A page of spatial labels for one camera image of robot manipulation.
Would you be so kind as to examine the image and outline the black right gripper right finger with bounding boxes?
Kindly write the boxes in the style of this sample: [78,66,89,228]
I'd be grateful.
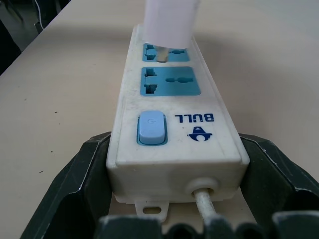
[238,133,319,216]

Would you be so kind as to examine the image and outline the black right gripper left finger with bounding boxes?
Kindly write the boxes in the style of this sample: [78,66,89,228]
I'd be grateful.
[20,131,118,239]

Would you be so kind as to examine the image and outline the white power strip blue sockets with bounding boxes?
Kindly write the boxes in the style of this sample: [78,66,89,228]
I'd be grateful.
[105,24,251,223]

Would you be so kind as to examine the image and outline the white charger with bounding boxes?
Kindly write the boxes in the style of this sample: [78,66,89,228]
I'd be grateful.
[143,0,200,63]

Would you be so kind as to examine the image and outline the white power strip cable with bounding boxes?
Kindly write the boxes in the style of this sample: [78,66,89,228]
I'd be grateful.
[193,187,218,220]

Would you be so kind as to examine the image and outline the thin white cable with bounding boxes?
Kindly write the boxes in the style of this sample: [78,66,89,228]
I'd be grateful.
[34,0,43,32]

